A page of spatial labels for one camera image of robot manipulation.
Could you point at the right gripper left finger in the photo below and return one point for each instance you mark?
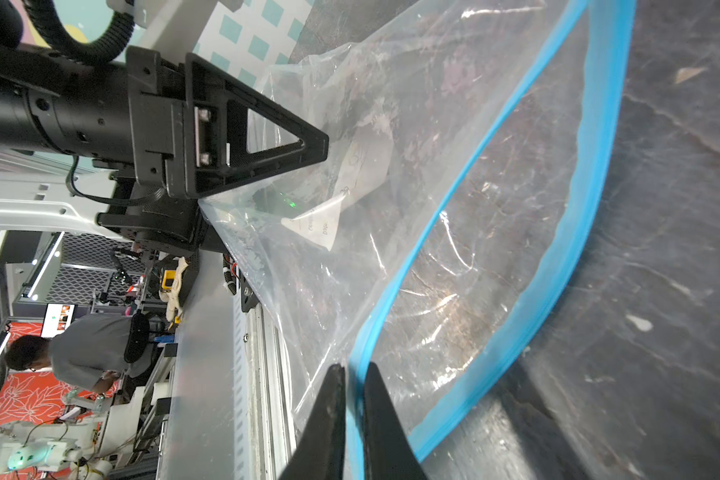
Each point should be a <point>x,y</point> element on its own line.
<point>320,451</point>

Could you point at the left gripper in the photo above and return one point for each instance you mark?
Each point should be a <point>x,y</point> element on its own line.
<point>197,131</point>

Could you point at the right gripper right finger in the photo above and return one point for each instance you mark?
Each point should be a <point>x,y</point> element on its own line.
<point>387,453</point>

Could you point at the clear zip top bag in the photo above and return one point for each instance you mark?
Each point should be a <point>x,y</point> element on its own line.
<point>469,145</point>

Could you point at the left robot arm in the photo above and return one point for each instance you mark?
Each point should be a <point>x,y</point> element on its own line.
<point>64,96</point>

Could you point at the person in grey shirt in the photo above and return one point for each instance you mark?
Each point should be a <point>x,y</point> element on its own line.
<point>89,354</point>

